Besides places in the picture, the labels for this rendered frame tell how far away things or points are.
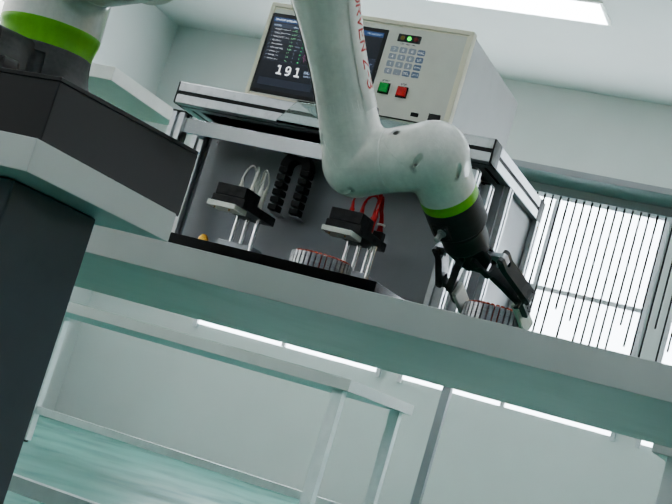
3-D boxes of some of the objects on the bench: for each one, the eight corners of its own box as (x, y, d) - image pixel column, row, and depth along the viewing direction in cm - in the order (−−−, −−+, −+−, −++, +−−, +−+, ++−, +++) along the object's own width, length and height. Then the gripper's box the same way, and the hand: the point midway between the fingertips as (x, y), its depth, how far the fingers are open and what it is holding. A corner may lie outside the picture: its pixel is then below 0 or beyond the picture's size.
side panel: (465, 348, 236) (510, 187, 240) (450, 345, 237) (495, 184, 242) (500, 370, 261) (540, 224, 266) (486, 367, 263) (526, 221, 267)
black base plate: (373, 295, 193) (377, 281, 194) (41, 213, 219) (45, 201, 219) (454, 345, 236) (457, 333, 236) (168, 272, 261) (171, 261, 262)
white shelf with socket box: (55, 249, 291) (115, 66, 298) (-67, 217, 306) (-7, 44, 312) (130, 281, 323) (183, 115, 329) (17, 251, 338) (69, 93, 344)
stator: (331, 275, 214) (338, 255, 215) (276, 262, 219) (282, 242, 220) (357, 290, 224) (362, 270, 225) (303, 277, 229) (308, 257, 230)
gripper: (389, 231, 204) (429, 325, 218) (512, 252, 190) (548, 351, 203) (412, 201, 208) (450, 295, 221) (535, 219, 194) (568, 319, 207)
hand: (494, 314), depth 211 cm, fingers closed on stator, 11 cm apart
